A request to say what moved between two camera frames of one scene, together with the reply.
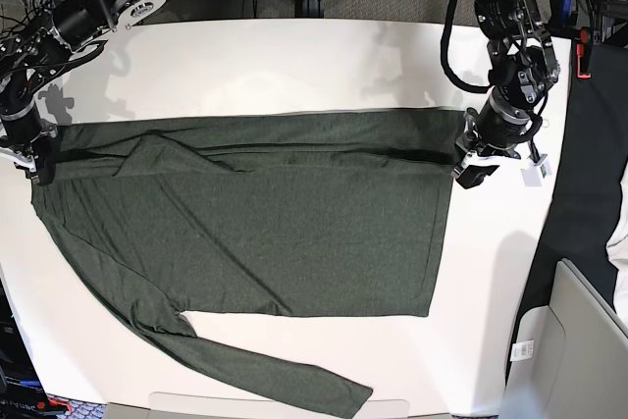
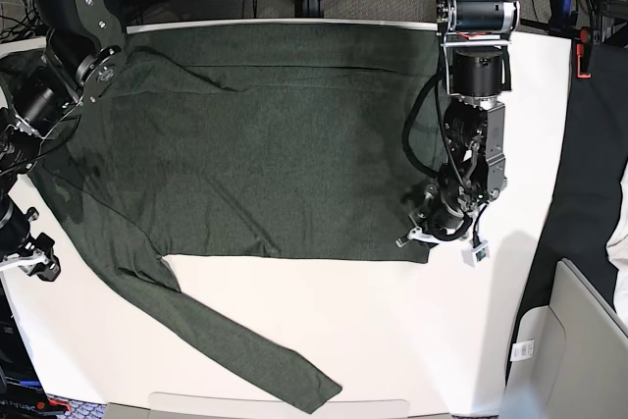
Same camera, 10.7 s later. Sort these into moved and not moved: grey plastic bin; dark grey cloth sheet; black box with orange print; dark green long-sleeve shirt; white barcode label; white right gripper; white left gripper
Moved: white right gripper; white left gripper; dark green long-sleeve shirt
Not moved: black box with orange print; dark grey cloth sheet; grey plastic bin; white barcode label
